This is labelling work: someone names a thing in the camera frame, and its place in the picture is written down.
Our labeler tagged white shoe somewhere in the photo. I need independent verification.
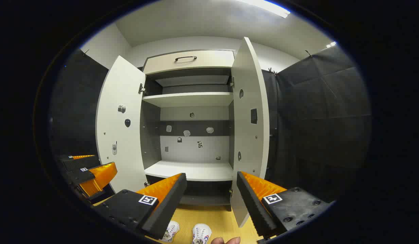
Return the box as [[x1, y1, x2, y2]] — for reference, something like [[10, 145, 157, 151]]
[[160, 221, 180, 243], [192, 224, 212, 244]]

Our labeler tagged white shoe cabinet door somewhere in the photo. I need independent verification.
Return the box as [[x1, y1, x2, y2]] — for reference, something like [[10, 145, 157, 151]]
[[230, 37, 271, 228], [96, 55, 149, 194]]

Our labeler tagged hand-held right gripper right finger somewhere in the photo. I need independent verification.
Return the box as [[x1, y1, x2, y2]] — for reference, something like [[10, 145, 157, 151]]
[[236, 171, 334, 239]]

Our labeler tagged white cabinet shelf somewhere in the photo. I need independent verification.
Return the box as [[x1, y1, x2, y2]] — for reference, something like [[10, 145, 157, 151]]
[[145, 160, 234, 182], [142, 92, 234, 108]]

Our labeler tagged white cabinet drawer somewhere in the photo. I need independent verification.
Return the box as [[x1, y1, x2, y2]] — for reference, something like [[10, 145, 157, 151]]
[[142, 50, 235, 75]]

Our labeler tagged black backdrop cloth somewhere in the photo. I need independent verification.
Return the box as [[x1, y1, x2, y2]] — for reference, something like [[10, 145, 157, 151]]
[[48, 44, 371, 204]]

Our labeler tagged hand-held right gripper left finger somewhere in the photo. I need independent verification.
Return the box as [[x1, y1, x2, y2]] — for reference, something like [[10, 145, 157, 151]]
[[92, 173, 188, 240]]

